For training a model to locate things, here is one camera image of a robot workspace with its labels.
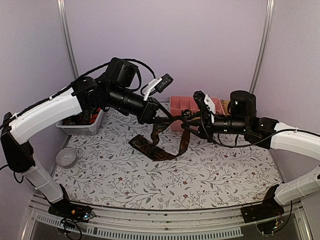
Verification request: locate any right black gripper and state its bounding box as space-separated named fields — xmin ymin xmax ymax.
xmin=181 ymin=110 xmax=249 ymax=143

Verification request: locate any brown green patterned tie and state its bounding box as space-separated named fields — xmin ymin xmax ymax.
xmin=129 ymin=116 xmax=190 ymax=162

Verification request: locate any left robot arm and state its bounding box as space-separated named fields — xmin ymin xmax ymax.
xmin=0 ymin=57 xmax=173 ymax=222

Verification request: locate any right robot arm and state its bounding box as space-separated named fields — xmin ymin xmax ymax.
xmin=181 ymin=90 xmax=320 ymax=223

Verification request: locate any pile of dark ties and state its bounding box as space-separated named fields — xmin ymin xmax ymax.
xmin=61 ymin=107 xmax=101 ymax=126

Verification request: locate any black white rolled tie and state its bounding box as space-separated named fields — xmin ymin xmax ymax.
xmin=181 ymin=109 xmax=193 ymax=118

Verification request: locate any pink divided organizer box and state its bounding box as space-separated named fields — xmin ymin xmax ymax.
xmin=169 ymin=95 xmax=225 ymax=116

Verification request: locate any white plastic mesh basket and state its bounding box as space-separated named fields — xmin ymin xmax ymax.
xmin=55 ymin=110 xmax=106 ymax=136

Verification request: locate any floral patterned table mat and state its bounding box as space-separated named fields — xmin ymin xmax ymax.
xmin=53 ymin=109 xmax=282 ymax=210

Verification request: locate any grey speckled bowl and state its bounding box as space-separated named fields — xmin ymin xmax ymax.
xmin=55 ymin=147 xmax=78 ymax=169

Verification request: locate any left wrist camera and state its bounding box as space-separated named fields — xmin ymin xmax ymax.
xmin=142 ymin=73 xmax=174 ymax=102

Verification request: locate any front aluminium rail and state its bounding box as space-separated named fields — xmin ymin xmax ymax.
xmin=22 ymin=194 xmax=315 ymax=240

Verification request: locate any right aluminium frame post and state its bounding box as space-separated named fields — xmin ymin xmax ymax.
xmin=249 ymin=0 xmax=275 ymax=94

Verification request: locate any aluminium frame post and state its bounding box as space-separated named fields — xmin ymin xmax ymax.
xmin=249 ymin=0 xmax=275 ymax=94
xmin=56 ymin=0 xmax=79 ymax=79

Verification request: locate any left aluminium frame post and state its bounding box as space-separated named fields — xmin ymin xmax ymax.
xmin=56 ymin=0 xmax=79 ymax=79

